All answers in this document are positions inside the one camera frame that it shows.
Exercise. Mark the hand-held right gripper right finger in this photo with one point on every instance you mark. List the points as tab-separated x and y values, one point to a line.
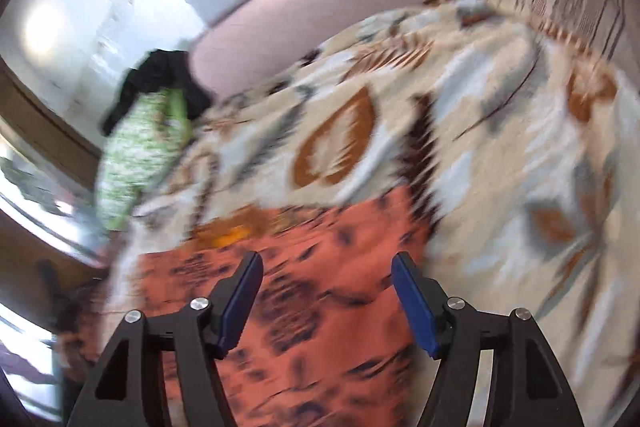
417	307

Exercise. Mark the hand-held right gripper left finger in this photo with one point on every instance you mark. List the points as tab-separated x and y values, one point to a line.
240	302

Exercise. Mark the orange floral shirt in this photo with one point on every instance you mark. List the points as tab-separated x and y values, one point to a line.
320	307

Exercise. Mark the green checkered pillow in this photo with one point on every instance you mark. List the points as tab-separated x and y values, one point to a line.
140	152

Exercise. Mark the leaf print blanket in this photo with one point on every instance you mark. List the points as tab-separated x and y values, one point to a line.
475	132

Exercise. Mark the black garment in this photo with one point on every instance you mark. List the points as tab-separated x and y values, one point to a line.
160	77

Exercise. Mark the stained glass door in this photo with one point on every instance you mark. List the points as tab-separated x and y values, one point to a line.
30	187

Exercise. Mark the pink quilted bolster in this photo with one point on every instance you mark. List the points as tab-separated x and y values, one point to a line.
320	7

